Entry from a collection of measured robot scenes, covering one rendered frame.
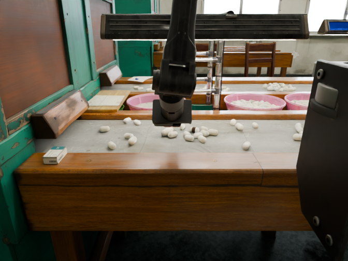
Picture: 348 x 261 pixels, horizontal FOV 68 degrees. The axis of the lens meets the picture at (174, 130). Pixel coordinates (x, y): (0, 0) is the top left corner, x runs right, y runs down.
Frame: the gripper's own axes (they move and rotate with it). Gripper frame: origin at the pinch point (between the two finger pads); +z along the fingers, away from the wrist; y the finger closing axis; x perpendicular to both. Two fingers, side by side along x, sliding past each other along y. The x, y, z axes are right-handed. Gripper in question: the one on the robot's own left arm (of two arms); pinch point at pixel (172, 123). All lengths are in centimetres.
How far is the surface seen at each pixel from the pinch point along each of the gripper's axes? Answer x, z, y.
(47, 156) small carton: 12.4, -9.7, 29.9
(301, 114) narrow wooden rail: -12, 21, -49
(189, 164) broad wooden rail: 13.9, -8.6, -4.5
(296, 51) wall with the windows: -318, 400, -258
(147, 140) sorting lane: 2.9, 8.0, 7.9
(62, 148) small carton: 9.7, -6.6, 27.9
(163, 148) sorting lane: 6.8, 3.5, 2.6
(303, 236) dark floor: 34, 84, -72
